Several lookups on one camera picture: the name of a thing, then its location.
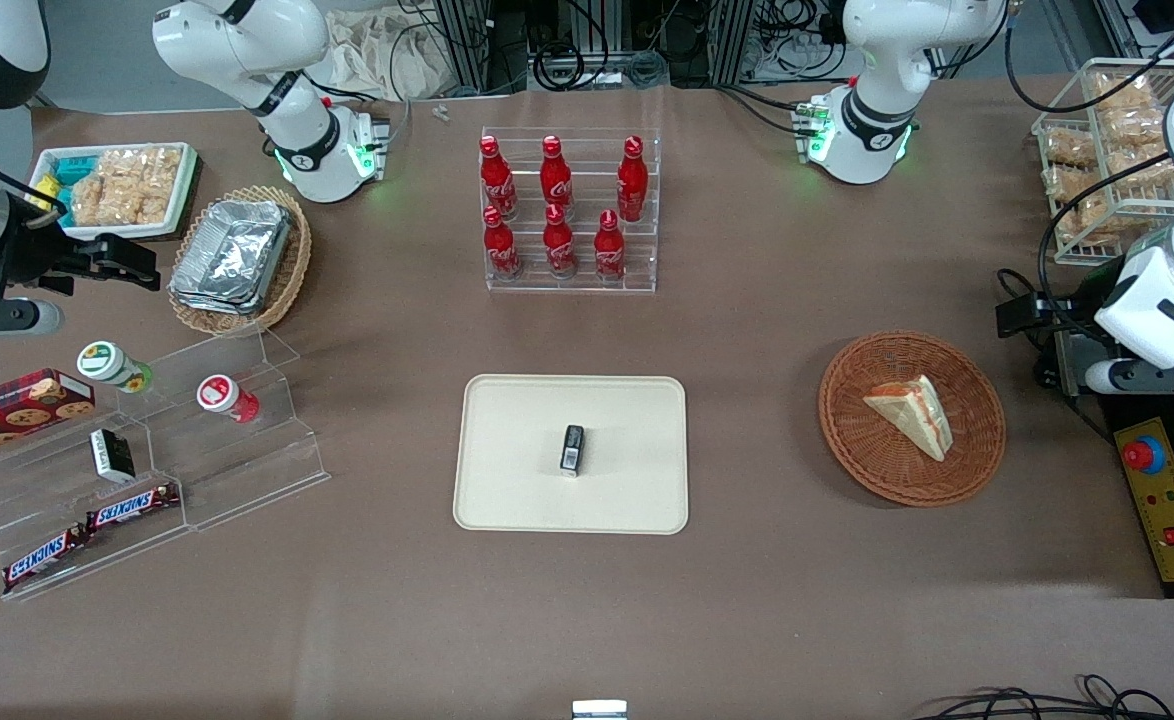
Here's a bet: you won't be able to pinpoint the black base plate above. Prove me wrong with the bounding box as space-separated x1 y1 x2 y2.
1052 330 1174 601

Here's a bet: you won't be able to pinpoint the red white lid cup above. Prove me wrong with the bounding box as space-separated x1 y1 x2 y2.
195 373 261 424

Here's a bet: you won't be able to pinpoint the clear acrylic step stand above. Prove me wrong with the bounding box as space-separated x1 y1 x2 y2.
0 328 332 603

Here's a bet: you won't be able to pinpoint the stacked aluminium foil containers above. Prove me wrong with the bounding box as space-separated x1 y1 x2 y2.
168 199 295 316

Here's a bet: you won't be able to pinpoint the black floor cable bundle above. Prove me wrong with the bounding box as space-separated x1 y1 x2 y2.
909 673 1174 720

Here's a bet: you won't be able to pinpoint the triangular sandwich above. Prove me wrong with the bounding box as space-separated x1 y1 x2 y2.
862 375 953 463

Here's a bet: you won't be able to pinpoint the beige plastic tray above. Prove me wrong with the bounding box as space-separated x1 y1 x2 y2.
452 374 690 536

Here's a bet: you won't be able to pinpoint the green sunflower lid cup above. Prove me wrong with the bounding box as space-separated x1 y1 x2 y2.
76 340 156 394

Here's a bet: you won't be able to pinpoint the snickers chocolate bar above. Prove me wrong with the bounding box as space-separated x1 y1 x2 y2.
1 527 89 595
84 483 181 532

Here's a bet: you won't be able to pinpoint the red cola bottle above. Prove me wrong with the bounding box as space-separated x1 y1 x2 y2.
616 135 650 223
482 206 523 282
542 203 579 279
593 209 628 282
539 135 575 219
479 135 519 222

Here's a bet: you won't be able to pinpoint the clear acrylic bottle rack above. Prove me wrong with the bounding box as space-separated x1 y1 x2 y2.
479 126 662 295

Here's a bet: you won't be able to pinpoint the white wire basket rack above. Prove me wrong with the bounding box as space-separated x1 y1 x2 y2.
1031 57 1174 267

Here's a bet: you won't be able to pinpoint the red emergency stop button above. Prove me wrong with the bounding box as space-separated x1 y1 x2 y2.
1122 436 1168 477

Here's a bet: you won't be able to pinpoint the black and white small box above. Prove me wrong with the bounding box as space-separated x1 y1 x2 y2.
89 427 137 485

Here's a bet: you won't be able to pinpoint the brown wicker basket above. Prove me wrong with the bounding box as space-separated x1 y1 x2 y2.
817 330 1008 508

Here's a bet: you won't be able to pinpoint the coiled black cable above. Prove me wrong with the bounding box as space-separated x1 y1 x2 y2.
531 38 590 93

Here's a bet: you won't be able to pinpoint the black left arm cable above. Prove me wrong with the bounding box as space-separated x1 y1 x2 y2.
1003 0 1174 117

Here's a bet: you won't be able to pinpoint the clear bag of pastries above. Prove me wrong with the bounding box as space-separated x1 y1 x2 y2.
1047 165 1118 248
1095 104 1174 153
1041 127 1100 170
1091 74 1157 114

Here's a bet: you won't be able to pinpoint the white rectangular snack tray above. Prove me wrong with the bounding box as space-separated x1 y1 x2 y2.
28 141 199 243

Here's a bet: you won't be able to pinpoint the beige cloth bag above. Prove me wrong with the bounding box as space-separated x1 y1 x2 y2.
319 8 470 103

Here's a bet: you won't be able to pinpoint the clear bag of crackers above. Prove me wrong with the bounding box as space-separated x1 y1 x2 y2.
68 146 184 228

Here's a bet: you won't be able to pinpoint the teal snack packet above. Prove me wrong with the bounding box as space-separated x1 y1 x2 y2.
45 153 100 189

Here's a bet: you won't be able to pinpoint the red cookie box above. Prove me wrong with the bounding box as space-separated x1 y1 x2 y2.
0 367 97 465

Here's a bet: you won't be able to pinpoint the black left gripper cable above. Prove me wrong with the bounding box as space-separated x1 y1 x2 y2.
994 150 1174 306

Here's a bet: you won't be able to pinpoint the light wicker basket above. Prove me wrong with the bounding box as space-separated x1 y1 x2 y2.
166 184 314 337

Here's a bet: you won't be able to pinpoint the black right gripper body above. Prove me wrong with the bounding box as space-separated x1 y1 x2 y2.
0 198 100 298

